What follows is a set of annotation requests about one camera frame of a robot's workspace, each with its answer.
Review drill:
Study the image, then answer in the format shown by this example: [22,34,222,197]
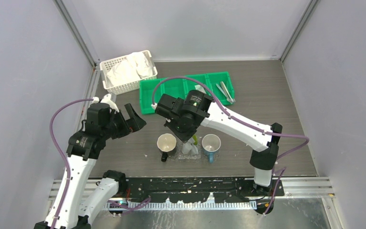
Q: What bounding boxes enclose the white slotted cable duct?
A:
[107,201,258,211]

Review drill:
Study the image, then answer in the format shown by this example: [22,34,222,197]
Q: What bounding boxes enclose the white plastic basket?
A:
[99,50,158,95]

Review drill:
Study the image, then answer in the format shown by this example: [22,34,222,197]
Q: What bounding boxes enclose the purple cable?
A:
[151,75,310,217]
[49,98,152,229]

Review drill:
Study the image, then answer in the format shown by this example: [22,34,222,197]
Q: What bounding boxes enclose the green compartment organizer bin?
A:
[140,72,235,115]

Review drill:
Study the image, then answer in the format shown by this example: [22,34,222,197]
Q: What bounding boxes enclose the clear oval textured tray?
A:
[169,136,206,160]

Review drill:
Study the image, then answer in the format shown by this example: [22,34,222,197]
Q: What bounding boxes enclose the yellow toothpaste tube red cap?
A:
[192,135,198,145]

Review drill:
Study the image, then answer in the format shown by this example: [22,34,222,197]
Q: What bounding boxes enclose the white toothpaste tube orange cap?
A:
[190,145,199,156]

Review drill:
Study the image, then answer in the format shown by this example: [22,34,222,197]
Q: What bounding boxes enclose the black mug cream inside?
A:
[156,134,177,162]

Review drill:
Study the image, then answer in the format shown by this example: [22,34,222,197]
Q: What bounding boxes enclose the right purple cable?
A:
[151,75,310,217]

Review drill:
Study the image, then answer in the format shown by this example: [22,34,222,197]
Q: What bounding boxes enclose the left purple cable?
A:
[49,98,152,229]

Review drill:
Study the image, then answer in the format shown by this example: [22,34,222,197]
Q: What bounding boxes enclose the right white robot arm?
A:
[152,90,282,196]

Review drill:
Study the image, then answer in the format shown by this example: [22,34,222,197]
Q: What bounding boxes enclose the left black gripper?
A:
[102,103,146,139]

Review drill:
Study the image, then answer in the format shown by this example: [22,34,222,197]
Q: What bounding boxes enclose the white cloth in basket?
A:
[106,52,154,86]

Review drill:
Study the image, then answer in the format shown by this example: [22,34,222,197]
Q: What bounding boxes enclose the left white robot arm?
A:
[34,94,146,229]

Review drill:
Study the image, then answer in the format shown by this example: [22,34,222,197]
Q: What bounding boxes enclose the blue mug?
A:
[201,134,221,163]

